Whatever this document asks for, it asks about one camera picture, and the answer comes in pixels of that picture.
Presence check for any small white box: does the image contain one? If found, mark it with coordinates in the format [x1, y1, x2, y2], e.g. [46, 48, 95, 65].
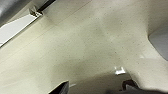
[114, 66, 127, 75]

